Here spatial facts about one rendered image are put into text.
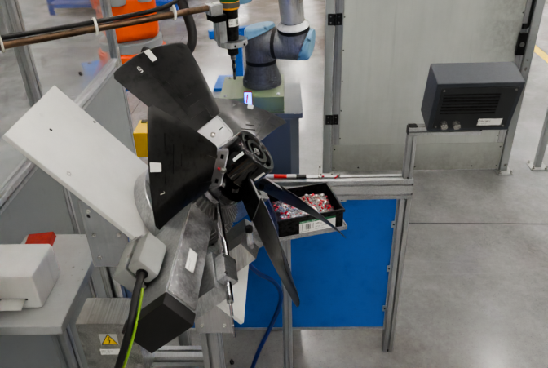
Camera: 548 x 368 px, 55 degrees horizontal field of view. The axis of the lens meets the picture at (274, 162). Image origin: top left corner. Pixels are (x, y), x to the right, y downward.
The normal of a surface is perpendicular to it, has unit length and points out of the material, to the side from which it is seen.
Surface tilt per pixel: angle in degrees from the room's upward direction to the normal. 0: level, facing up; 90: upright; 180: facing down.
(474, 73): 15
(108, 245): 90
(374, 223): 90
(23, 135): 50
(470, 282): 0
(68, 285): 0
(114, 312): 0
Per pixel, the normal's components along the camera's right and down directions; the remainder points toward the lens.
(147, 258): 0.75, -0.57
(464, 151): -0.02, 0.50
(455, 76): -0.04, -0.70
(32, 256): -0.03, -0.86
